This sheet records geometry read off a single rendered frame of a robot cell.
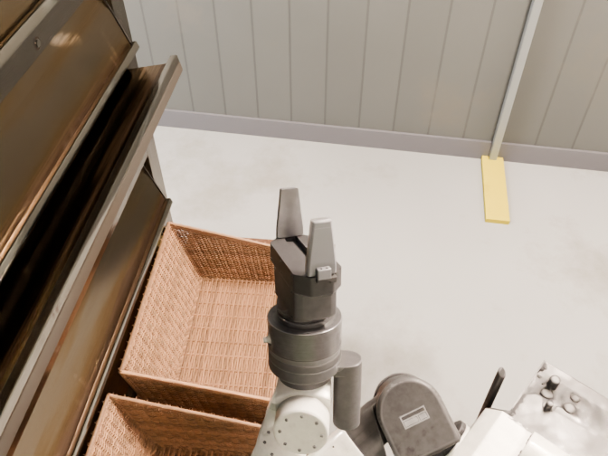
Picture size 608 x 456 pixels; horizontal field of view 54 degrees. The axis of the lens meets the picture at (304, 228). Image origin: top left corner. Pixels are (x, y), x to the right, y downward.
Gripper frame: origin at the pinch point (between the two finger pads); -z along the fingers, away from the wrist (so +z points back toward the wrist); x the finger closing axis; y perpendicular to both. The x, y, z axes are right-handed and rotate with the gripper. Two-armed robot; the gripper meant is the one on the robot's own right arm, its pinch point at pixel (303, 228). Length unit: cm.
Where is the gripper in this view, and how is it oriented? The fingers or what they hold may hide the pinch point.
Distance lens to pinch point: 65.6
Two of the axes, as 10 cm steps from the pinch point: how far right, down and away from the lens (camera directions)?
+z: 0.1, 9.3, 3.7
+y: -9.5, 1.3, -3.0
